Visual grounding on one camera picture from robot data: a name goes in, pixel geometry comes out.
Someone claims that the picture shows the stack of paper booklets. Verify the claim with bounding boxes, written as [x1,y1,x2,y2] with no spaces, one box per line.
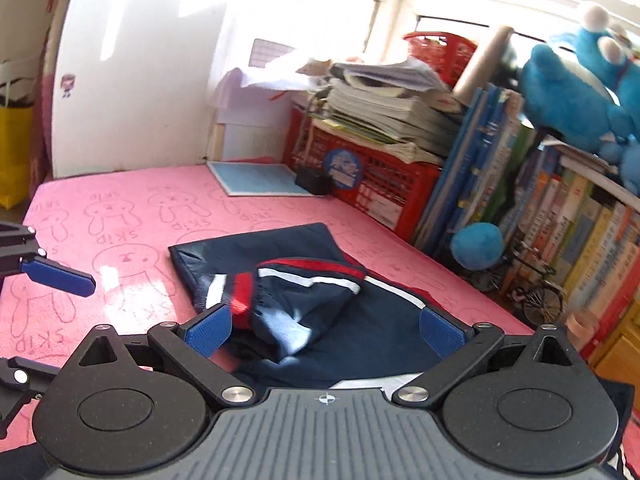
[302,58,462,165]

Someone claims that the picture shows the middle row of books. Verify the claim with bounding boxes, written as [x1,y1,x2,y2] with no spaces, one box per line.
[488,144,639,358]

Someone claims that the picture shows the small black box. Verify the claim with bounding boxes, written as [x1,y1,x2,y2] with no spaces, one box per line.
[295,166,333,196]

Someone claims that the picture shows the miniature black bicycle model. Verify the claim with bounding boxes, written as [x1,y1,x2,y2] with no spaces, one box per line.
[503,242,564,327]

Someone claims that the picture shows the large blue plush toy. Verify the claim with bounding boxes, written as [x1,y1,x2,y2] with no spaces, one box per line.
[449,5,640,272]

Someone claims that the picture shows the row of blue thin books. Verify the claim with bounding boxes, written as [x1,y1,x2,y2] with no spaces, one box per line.
[413,84,524,256]

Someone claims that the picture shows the pink desk mat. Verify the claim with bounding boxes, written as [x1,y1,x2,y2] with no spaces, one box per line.
[0,162,640,480]

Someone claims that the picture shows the light blue notebook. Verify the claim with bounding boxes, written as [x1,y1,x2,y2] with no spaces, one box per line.
[206,162,311,197]

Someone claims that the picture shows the red plastic crate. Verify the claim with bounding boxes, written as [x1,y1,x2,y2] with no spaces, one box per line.
[283,106,440,240]

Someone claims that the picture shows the clear plastic jar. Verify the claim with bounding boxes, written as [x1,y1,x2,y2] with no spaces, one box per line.
[565,310,599,351]

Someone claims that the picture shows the white papers by wall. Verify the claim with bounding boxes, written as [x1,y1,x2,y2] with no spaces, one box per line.
[207,37,331,164]

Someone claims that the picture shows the wooden drawer shelf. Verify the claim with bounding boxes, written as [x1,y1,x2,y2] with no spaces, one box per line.
[589,300,640,388]

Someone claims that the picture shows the red basket on top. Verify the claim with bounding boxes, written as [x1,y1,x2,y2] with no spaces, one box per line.
[402,32,477,88]

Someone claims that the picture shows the white navy zip jacket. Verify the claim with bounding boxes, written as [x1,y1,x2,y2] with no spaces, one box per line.
[167,221,637,480]

